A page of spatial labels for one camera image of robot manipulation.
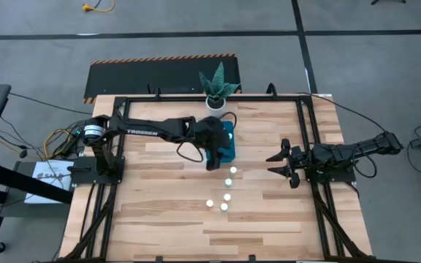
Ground black power adapter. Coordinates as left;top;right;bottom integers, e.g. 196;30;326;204
59;137;82;156

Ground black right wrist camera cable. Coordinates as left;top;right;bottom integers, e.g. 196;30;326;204
352;148;379;179

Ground black desk crossbar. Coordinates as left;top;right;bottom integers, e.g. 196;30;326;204
0;159;75;205

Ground yellow cable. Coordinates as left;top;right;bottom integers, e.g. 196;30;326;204
0;127;78;161

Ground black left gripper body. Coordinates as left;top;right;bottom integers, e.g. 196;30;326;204
188;115;230;150

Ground white plant pot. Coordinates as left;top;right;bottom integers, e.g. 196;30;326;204
205;94;227;118

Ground yellow extension cord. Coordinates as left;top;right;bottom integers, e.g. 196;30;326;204
82;0;115;13

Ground blue plastic basket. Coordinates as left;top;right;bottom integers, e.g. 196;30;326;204
205;121;237;164

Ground long black right arm cable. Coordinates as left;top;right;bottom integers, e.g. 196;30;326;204
295;91;387;133

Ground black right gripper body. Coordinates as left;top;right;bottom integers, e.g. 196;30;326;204
287;144;316;176

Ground long black floor cable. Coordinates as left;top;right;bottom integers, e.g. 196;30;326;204
8;92;93;115

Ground green snake plant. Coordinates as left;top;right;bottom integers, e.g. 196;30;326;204
198;61;242;102

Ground black left wrist camera cable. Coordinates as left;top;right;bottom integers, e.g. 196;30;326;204
176;111;238;164

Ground black aluminium rig frame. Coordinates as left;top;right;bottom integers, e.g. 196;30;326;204
59;83;376;263

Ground black mat orange hazard stripes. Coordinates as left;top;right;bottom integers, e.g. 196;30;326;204
83;53;243;105

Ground white printed paper sheet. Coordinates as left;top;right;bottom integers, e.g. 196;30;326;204
23;159;75;205

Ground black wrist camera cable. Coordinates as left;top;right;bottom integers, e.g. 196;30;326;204
176;111;238;164
352;148;379;179

